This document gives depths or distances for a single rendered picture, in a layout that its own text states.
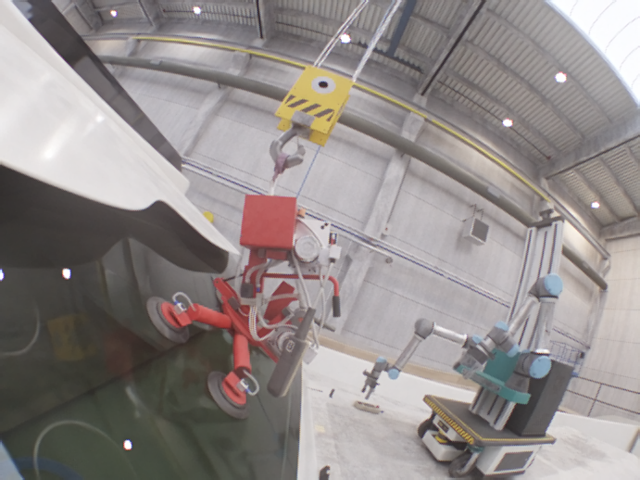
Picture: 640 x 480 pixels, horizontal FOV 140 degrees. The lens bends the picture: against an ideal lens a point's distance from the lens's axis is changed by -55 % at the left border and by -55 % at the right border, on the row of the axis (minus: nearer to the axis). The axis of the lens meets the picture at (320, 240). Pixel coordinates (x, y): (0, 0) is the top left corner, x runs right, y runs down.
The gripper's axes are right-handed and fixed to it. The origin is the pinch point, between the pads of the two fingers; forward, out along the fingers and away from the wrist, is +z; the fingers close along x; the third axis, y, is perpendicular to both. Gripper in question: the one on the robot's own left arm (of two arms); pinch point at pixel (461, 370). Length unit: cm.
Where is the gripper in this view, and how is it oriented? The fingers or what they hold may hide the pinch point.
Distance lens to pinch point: 140.5
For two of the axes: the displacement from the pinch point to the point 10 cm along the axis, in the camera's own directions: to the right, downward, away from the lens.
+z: -7.2, 6.9, 0.3
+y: -6.9, -7.2, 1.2
